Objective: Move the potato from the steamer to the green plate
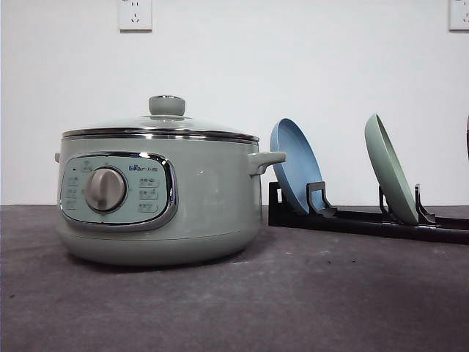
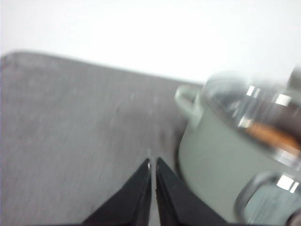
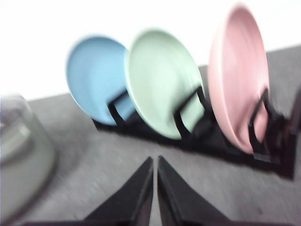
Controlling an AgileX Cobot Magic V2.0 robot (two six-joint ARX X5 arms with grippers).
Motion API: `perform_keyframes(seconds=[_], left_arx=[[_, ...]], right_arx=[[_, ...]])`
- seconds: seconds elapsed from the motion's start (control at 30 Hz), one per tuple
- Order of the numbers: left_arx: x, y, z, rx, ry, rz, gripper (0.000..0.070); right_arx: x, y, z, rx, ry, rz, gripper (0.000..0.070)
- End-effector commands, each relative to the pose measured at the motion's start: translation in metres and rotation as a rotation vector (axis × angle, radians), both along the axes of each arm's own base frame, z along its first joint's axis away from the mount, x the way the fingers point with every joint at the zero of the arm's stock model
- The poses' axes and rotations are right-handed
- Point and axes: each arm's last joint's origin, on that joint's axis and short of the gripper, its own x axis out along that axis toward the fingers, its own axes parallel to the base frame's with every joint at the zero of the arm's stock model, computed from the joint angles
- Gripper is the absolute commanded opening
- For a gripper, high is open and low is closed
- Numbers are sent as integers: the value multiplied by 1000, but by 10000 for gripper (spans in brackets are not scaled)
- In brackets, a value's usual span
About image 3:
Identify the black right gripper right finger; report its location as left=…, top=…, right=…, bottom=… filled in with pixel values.
left=158, top=156, right=239, bottom=226

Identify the pink plate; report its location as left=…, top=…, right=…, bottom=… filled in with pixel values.
left=208, top=4, right=269, bottom=154

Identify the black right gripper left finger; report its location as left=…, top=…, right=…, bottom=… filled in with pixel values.
left=61, top=156, right=154, bottom=226

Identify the blue plate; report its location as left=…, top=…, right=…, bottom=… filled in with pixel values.
left=66, top=35, right=134, bottom=125

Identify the grey table mat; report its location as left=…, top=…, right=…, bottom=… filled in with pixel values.
left=30, top=44, right=301, bottom=226

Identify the black plate rack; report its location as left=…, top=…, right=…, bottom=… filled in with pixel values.
left=93, top=89, right=301, bottom=179

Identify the glass pot lid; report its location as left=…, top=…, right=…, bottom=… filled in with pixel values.
left=0, top=94, right=56, bottom=226

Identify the green plate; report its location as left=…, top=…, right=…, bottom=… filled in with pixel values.
left=126, top=29, right=205, bottom=138

